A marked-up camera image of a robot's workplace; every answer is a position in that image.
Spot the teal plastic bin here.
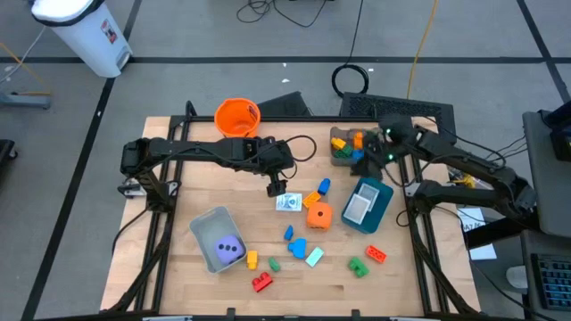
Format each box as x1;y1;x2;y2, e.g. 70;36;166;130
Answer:
341;177;395;235

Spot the grey stand foot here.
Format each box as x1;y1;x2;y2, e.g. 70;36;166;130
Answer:
0;91;54;111

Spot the black electronic device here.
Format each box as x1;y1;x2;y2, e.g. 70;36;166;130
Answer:
537;100;571;162

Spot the black keyboard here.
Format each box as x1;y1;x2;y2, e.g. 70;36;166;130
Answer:
530;252;571;312

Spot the black coiled hanging cable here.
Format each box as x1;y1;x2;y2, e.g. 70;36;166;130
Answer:
330;0;370;98

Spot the white pedal trash bin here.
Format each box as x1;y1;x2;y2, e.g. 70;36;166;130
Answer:
29;0;134;79

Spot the white card packet blue print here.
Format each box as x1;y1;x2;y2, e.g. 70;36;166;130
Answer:
275;192;303;213

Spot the dark translucent plastic bin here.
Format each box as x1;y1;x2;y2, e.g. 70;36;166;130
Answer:
328;124;385;168

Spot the bright green stepped brick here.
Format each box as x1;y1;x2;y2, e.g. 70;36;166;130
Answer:
347;256;370;279

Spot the purple soft die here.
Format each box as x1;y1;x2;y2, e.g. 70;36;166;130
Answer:
214;235;247;266

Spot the black floor cable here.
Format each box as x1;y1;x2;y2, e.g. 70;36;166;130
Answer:
236;0;329;29

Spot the yellow hanging cable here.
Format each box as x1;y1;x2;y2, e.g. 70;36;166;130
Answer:
406;0;441;100

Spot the orange plastic bucket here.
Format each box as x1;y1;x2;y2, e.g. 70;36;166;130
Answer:
213;97;262;139

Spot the grey desk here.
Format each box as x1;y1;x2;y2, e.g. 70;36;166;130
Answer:
519;229;571;321
521;109;571;240

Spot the orange-red studded brick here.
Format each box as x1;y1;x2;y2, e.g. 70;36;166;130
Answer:
365;244;388;264

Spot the pale cyan flat brick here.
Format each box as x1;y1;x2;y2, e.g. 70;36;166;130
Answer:
304;246;326;268

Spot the white computer mouse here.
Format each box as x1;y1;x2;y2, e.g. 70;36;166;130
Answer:
505;265;530;291

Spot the orange soft die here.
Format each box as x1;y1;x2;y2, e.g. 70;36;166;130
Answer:
305;202;334;232

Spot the black floor object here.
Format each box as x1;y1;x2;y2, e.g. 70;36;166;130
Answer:
0;138;19;173

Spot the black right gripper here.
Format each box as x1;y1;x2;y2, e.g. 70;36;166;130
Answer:
352;128;399;179

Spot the green rectangular toy brick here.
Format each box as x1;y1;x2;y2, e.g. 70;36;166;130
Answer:
334;144;356;161

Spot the black aluminium table frame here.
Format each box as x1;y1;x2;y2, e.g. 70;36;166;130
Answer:
106;100;481;321

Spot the red toy brick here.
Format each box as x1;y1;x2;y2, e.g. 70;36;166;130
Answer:
252;271;274;293

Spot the light grey plastic bin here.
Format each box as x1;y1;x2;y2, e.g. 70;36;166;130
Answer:
188;205;248;275

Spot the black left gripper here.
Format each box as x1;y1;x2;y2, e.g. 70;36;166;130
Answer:
240;136;296;199

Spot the black wedge panel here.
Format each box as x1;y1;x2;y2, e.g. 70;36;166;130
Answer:
256;91;313;118

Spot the black computer tower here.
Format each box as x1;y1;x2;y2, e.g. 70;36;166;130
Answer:
338;92;458;148

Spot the white paper sheet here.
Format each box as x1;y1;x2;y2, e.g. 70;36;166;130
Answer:
457;207;498;262

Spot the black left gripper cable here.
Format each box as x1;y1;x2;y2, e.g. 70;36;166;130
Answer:
285;135;319;163

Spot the blue block with cylinder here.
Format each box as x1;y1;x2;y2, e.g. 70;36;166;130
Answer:
287;237;309;260

